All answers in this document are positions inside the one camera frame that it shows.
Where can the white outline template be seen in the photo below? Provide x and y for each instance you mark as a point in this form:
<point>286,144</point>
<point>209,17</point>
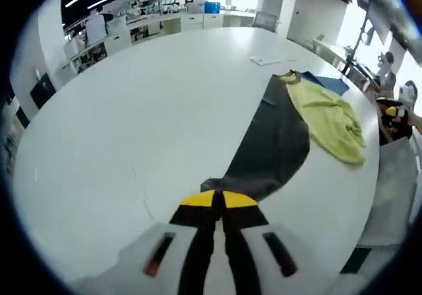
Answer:
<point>267,60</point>

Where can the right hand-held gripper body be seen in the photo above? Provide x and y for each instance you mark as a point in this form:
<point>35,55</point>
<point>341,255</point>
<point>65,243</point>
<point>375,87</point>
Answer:
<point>409,95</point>

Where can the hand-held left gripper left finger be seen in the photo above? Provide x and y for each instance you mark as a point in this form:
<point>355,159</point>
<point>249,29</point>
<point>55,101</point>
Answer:
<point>194,242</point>

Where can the person's right hand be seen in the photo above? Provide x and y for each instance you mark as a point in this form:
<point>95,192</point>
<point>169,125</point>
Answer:
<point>417,120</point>

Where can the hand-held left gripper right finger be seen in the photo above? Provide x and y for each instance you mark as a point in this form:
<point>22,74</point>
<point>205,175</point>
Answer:
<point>244,242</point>

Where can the yellow blue grey garment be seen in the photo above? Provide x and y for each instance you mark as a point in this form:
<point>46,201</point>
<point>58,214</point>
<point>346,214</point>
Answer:
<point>273,136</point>

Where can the blue bin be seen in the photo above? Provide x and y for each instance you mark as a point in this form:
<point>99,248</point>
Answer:
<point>212,7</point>

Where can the black monitor stand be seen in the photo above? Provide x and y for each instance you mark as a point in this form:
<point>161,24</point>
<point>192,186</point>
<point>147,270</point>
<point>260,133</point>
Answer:
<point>357,44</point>

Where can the white counter cabinets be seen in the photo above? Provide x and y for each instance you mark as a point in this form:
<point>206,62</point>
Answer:
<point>148,27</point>

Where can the grey mesh chair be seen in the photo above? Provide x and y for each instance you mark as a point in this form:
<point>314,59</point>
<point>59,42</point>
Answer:
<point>265,21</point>

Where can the black box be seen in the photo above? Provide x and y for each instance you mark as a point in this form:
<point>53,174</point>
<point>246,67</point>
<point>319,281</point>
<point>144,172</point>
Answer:
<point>43,90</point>

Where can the white square pillar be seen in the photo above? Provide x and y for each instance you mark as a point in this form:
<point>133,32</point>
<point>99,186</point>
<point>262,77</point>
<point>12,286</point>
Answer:
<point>43,44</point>

